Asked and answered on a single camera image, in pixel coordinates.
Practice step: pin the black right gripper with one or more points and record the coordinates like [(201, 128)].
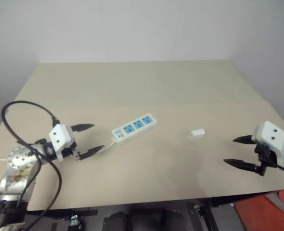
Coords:
[(264, 156)]

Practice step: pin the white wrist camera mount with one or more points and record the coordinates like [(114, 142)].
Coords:
[(60, 137), (272, 137)]

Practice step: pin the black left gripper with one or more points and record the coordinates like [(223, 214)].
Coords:
[(69, 152)]

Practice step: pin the dark rounded shape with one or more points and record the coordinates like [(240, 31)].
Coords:
[(142, 220)]

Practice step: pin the small white plug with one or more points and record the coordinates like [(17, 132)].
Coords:
[(197, 134)]

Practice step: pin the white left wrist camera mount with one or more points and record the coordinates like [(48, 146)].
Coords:
[(60, 137)]

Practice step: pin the black table frame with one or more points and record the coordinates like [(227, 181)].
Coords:
[(240, 199)]

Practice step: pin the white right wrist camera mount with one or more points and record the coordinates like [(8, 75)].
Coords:
[(272, 137)]

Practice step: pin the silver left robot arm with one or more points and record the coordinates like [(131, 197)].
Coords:
[(16, 168)]

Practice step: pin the orange red box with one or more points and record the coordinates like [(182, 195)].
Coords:
[(264, 214)]

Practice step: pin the white blue power strip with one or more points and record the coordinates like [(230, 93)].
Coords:
[(134, 127)]

